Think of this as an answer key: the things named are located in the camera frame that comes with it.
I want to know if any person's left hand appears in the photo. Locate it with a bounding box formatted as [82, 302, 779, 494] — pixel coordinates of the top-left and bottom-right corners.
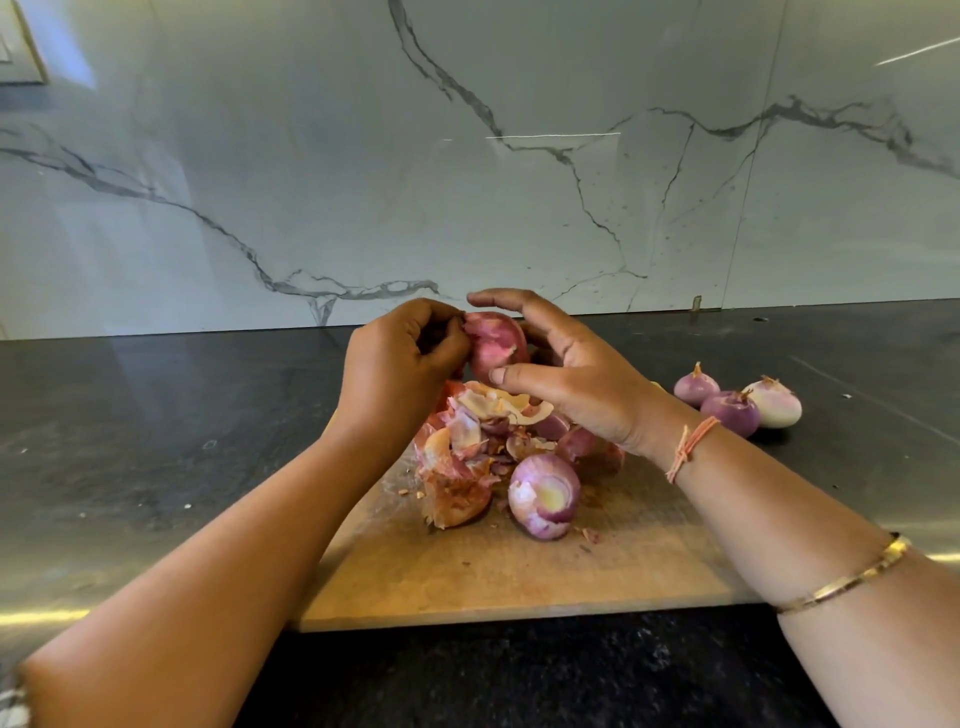
[330, 297, 476, 452]

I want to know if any person's right hand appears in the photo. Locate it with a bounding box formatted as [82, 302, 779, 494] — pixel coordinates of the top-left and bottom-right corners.
[465, 288, 701, 464]

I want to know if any small red onion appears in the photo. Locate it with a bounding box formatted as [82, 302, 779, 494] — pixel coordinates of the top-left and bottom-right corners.
[672, 361, 722, 410]

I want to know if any white wall switch plate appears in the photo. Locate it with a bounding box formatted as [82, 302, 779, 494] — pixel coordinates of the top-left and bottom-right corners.
[0, 0, 47, 86]

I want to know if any person's left forearm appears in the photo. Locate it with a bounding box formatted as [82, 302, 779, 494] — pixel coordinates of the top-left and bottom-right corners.
[18, 427, 395, 728]

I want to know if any orange thread bracelet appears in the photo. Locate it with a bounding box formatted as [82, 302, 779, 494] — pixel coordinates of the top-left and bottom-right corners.
[664, 414, 723, 486]

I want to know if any gold bangle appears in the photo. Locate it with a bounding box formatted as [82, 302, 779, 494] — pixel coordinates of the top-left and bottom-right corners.
[772, 532, 914, 617]

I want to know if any brownish red onion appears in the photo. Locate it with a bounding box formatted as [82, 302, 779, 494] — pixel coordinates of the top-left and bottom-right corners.
[741, 375, 804, 432]

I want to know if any pile of onion peels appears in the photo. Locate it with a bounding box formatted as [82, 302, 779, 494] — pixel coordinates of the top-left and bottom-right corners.
[408, 378, 626, 531]

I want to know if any black white plaid sleeve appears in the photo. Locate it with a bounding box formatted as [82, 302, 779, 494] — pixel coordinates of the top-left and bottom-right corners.
[0, 682, 32, 728]

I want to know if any red onion with pale patch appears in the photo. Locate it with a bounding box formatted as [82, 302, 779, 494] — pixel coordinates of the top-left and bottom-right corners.
[507, 451, 584, 543]

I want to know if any wooden cutting board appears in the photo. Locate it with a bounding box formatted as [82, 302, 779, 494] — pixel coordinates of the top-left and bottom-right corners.
[295, 382, 762, 635]

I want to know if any person's right forearm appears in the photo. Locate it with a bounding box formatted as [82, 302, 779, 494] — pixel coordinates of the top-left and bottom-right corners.
[660, 423, 960, 728]

